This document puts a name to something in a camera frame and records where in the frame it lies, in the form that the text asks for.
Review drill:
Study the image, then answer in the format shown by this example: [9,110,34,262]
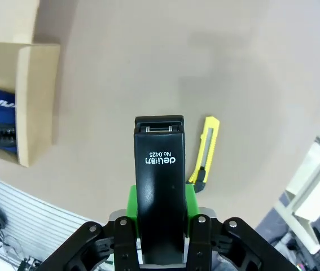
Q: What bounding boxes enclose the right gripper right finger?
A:
[185,183,296,271]

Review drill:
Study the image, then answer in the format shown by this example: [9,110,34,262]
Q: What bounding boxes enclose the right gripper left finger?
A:
[37,185,142,271]

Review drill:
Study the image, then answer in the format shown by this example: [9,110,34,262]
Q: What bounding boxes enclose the black deli stapler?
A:
[133,115,189,268]

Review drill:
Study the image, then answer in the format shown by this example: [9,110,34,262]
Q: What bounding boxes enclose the brown cardboard box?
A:
[0,0,62,168]

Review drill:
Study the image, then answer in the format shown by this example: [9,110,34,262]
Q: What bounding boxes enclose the yellow utility knife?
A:
[187,116,221,194]

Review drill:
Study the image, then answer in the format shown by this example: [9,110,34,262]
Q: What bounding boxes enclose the aluminium slotted base plate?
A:
[0,168,109,271]

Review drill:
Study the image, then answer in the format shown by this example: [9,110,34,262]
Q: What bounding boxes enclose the white shelf frame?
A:
[285,128,320,255]

